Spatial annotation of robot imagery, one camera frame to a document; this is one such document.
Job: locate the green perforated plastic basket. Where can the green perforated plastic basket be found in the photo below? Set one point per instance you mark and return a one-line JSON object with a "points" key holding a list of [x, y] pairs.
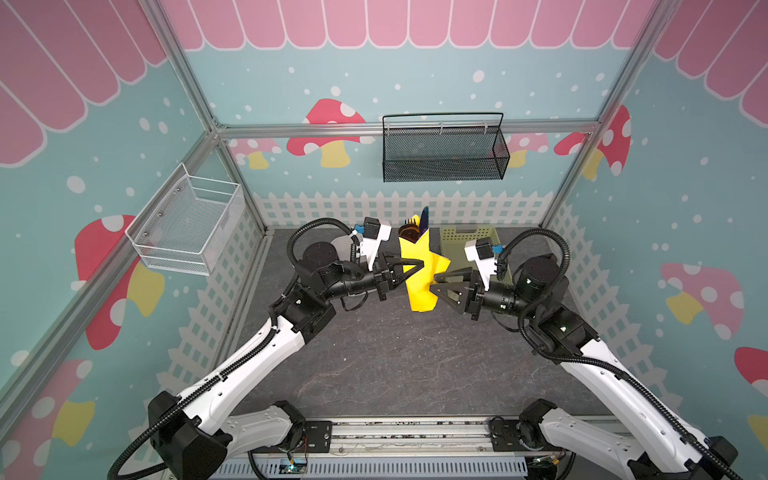
{"points": [[454, 237]]}

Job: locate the black mesh wall basket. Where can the black mesh wall basket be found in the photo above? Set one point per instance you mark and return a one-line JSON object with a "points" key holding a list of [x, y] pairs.
{"points": [[439, 147]]}

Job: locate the purple metal spoon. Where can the purple metal spoon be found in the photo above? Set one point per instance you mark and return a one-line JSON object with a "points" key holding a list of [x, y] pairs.
{"points": [[410, 231]]}

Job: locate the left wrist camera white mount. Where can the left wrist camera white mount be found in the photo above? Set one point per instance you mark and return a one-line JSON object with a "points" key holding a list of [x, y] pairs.
{"points": [[373, 232]]}

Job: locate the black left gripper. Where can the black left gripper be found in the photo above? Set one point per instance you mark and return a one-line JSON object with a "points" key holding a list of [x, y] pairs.
{"points": [[384, 277]]}

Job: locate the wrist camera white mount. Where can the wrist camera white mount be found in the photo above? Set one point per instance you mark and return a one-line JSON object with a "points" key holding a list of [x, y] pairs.
{"points": [[373, 232], [483, 253]]}

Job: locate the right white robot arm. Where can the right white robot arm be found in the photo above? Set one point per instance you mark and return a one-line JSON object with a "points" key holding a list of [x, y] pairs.
{"points": [[659, 444]]}

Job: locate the white wire wall basket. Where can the white wire wall basket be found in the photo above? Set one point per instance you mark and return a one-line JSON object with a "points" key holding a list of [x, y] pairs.
{"points": [[187, 223]]}

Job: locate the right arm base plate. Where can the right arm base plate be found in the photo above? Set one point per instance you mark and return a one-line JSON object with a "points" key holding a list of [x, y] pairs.
{"points": [[514, 435]]}

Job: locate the yellow paper napkin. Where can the yellow paper napkin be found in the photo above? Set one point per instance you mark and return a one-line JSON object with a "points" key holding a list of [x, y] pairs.
{"points": [[418, 285]]}

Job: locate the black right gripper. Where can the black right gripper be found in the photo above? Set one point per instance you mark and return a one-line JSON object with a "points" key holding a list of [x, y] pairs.
{"points": [[470, 297]]}

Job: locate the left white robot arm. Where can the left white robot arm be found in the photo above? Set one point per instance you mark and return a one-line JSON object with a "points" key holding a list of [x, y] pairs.
{"points": [[202, 432]]}

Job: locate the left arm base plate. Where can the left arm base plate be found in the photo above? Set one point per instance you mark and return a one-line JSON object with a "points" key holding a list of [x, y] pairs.
{"points": [[308, 436]]}

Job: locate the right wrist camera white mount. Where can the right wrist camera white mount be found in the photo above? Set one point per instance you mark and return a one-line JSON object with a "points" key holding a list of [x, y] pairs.
{"points": [[483, 253]]}

